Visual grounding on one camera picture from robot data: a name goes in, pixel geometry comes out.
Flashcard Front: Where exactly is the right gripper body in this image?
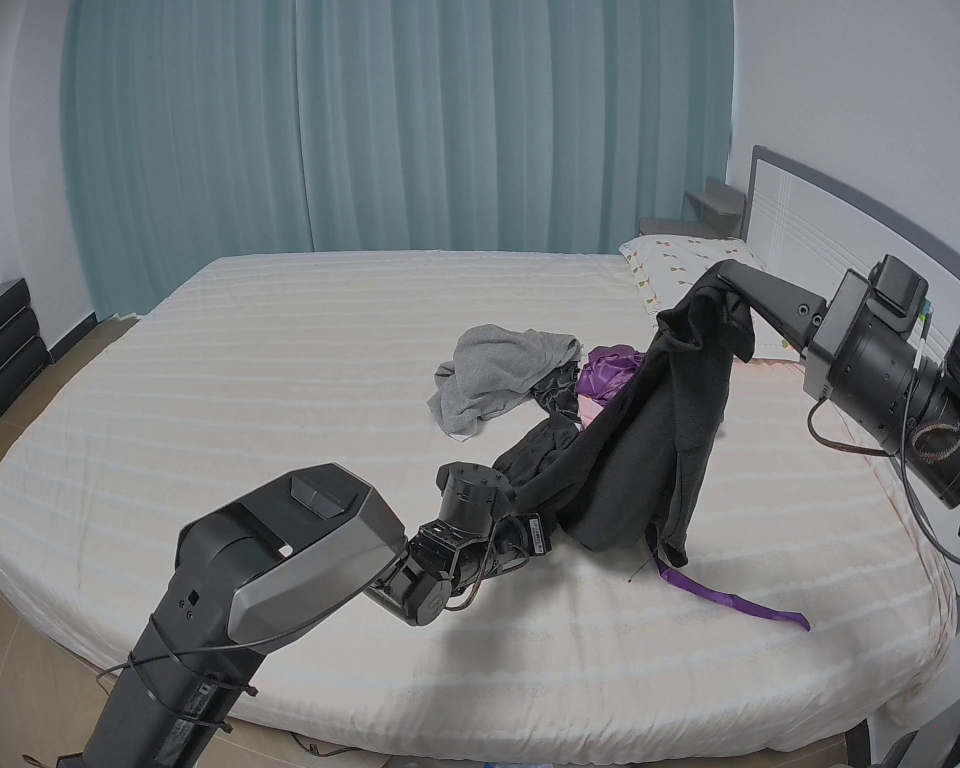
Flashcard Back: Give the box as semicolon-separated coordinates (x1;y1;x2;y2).
799;268;942;455

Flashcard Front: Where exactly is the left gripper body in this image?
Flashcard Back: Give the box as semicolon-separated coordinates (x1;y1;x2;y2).
468;513;556;590

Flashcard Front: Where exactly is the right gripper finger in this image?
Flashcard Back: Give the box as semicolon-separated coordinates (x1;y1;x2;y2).
716;260;830;354

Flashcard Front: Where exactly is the black T-shirt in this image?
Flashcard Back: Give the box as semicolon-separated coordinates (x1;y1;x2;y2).
495;261;757;573

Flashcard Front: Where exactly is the bed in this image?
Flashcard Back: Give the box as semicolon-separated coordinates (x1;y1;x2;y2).
0;144;960;768

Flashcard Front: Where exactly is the white printed pillow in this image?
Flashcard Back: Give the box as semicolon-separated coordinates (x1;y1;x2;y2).
618;234;807;369

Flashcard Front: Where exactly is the grey bedside table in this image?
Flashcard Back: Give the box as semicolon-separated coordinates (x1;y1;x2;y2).
637;177;749;243

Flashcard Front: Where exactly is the black shiny garment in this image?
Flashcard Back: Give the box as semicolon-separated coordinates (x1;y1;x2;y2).
531;360;582;432

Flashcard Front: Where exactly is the grey garment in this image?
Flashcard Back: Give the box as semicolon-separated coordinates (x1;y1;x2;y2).
427;324;585;440

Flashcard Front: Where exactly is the purple garment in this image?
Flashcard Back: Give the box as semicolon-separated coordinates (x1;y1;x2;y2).
576;343;813;633

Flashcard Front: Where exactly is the blue-green curtain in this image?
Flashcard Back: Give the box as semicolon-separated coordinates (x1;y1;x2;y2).
58;0;315;322
296;0;740;258

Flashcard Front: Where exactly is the black chest of drawers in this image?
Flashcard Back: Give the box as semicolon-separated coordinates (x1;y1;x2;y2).
0;277;52;417

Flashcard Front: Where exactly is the black cable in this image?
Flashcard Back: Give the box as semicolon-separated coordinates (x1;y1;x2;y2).
808;401;960;564

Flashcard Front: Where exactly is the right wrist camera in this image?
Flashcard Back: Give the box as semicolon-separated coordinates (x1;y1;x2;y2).
868;255;933;339

